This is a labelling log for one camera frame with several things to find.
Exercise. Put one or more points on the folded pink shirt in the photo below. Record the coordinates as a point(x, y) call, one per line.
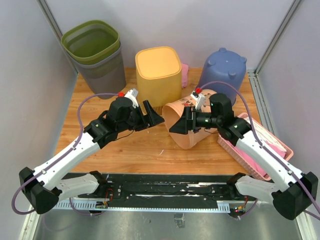
point(184, 75)

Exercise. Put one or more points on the green mesh waste bin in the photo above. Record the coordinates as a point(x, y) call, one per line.
point(91, 42)

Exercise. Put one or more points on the white cloth in basket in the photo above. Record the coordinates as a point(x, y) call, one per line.
point(269, 138)

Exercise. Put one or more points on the peach cartoon plastic bucket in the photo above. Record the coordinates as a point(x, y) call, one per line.
point(172, 112)

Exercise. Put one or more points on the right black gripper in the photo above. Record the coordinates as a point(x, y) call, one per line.
point(181, 126)

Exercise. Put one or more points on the grey mesh waste bin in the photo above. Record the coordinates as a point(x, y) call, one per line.
point(106, 76)

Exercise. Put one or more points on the aluminium frame post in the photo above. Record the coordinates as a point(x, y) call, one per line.
point(46, 10)
point(278, 34)

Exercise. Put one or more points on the left aluminium frame post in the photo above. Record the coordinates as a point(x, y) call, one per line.
point(46, 10)

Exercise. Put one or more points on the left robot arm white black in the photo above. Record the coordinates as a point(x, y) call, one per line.
point(45, 185)

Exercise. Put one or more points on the yellow slatted waste bin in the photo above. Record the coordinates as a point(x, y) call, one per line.
point(158, 76)

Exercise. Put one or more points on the pink towel in basket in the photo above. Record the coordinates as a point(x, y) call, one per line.
point(260, 172)

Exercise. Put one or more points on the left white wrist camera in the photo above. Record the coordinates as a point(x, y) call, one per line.
point(132, 95)

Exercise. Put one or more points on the pink perforated basket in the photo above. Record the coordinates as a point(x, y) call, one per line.
point(229, 148)

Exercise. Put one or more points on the right aluminium frame post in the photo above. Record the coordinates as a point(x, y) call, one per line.
point(278, 34)

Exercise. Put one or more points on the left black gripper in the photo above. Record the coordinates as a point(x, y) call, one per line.
point(154, 118)

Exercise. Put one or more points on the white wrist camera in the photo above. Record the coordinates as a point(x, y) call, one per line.
point(199, 99)
point(132, 95)

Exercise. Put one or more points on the large blue plastic bucket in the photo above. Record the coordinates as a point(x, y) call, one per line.
point(224, 66)

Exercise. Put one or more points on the white slotted cable duct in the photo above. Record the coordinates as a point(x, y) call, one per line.
point(95, 206)

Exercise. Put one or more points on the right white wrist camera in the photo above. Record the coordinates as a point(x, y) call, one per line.
point(199, 99)

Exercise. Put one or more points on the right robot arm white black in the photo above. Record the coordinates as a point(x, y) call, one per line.
point(291, 191)

